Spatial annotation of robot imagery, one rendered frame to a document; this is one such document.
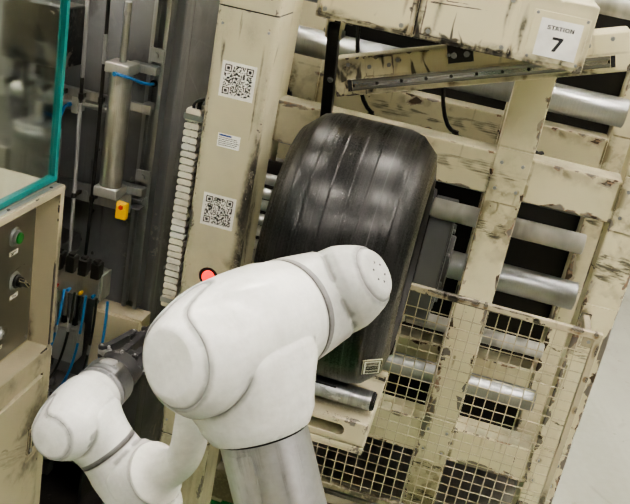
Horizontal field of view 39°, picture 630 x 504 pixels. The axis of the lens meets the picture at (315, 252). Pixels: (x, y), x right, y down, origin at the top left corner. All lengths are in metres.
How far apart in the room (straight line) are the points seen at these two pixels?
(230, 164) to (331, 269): 0.92
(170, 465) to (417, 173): 0.77
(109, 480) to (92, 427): 0.09
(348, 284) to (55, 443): 0.61
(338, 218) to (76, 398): 0.60
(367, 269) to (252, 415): 0.22
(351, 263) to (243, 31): 0.92
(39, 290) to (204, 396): 1.11
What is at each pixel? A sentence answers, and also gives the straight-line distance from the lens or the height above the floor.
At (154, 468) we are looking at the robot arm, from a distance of 1.44.
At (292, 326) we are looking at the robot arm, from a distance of 0.93.
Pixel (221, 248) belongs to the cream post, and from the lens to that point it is 1.98.
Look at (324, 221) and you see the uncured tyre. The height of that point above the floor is 1.32.
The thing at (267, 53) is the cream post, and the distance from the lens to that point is 1.84.
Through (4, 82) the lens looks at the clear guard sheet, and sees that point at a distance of 1.63.
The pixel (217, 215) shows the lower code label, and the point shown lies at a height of 1.21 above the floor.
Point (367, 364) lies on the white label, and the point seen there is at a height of 1.04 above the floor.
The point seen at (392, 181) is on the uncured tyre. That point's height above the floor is 1.41.
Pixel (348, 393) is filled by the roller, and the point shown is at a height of 0.91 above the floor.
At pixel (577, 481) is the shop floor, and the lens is 3.67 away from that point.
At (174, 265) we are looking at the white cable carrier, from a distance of 2.04.
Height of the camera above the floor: 1.91
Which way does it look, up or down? 22 degrees down
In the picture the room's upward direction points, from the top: 11 degrees clockwise
